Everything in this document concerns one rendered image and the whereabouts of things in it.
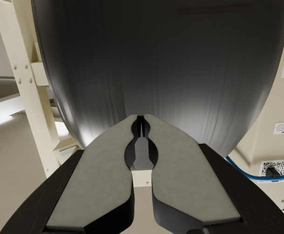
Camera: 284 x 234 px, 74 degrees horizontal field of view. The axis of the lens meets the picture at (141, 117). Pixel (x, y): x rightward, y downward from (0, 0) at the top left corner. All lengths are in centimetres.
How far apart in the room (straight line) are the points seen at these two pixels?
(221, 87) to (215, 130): 6
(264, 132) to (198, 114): 33
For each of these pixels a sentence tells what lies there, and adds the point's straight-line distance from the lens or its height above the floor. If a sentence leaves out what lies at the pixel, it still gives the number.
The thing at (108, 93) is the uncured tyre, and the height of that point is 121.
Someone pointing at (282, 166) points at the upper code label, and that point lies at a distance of 63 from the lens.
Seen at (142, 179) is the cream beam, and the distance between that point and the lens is 88.
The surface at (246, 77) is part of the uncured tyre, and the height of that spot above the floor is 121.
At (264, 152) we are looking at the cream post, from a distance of 58.
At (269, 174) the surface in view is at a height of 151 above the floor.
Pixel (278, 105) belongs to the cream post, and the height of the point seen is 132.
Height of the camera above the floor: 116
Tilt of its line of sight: 23 degrees up
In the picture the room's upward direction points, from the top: 176 degrees clockwise
